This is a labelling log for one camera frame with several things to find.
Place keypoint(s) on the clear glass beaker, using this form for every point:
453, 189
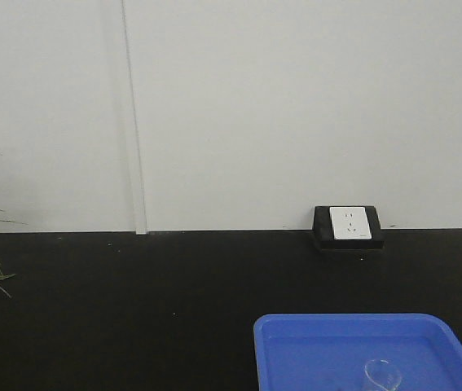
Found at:
381, 374

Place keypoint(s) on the blue plastic tray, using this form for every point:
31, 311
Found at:
330, 351

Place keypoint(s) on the white wall power socket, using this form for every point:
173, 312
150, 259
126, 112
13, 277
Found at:
347, 228

